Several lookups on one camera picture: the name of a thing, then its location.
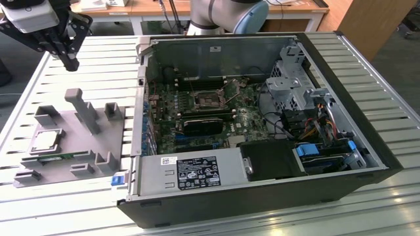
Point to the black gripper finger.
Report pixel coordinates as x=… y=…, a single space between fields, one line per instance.
x=82 y=27
x=37 y=41

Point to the silver CPU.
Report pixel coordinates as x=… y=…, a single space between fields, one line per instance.
x=46 y=140

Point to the CPU socket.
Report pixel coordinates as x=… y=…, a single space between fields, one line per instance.
x=209 y=99

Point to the white paper box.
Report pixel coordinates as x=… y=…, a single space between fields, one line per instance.
x=95 y=6

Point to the white printed box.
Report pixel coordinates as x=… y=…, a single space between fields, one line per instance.
x=117 y=2

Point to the wooden desk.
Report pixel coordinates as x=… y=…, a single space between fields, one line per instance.
x=125 y=11

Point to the grey parts rack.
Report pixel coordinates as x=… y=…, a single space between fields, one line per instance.
x=109 y=137

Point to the green RAM stick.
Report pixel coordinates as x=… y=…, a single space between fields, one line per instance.
x=67 y=155
x=203 y=115

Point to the blue expansion slot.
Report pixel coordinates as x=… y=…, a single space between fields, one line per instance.
x=182 y=138

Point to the black graphics card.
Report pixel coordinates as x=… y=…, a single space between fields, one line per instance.
x=203 y=127

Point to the green motherboard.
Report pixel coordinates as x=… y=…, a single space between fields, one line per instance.
x=245 y=115

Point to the blue case latch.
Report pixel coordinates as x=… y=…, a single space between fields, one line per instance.
x=118 y=180

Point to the grey power supply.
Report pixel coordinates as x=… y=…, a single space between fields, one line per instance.
x=154 y=172

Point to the silver metal drive cage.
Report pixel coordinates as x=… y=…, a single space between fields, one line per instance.
x=282 y=83

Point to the small silver heatsink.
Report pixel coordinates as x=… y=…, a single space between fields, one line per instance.
x=237 y=142

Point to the black plastic shroud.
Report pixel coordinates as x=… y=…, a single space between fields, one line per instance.
x=269 y=159

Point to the blue disk carrier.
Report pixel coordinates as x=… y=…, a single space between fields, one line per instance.
x=307 y=149

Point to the black PC case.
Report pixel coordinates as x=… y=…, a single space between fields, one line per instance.
x=230 y=209

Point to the wooden cabinet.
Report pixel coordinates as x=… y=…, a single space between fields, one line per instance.
x=371 y=24

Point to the blue plastic clip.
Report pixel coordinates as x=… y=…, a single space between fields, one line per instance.
x=351 y=145

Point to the black wheeled chair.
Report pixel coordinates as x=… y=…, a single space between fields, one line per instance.
x=414 y=24

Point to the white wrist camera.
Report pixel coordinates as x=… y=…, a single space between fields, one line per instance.
x=30 y=19

